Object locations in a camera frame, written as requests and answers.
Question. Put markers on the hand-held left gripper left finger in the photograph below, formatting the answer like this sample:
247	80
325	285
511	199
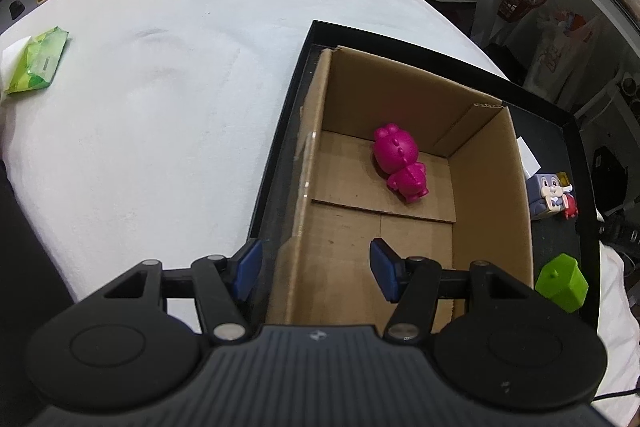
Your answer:
248	269

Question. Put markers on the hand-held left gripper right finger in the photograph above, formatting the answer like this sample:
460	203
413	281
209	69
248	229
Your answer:
382	269

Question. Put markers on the brown cardboard box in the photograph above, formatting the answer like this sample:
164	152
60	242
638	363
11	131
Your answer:
490	177

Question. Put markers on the black tray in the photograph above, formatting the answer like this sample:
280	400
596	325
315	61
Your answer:
555	237

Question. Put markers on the bunny cube toy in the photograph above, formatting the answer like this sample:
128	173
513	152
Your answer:
545	197

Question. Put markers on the green toy block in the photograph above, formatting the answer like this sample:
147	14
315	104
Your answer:
562	284

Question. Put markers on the white charger plug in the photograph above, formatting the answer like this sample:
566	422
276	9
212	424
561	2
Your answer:
527	159

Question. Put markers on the small red toy figure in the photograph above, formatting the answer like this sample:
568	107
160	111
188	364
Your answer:
570	207

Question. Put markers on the small yellow packet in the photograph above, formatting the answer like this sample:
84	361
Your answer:
564	180

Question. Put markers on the pink toy figure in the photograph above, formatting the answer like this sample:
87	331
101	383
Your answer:
395	152

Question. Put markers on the printed tote bag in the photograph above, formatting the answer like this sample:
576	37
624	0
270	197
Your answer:
560	62

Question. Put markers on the green wet wipes packet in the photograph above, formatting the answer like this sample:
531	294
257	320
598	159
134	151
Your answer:
42	59

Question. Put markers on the black slipper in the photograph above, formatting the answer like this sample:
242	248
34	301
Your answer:
16	9

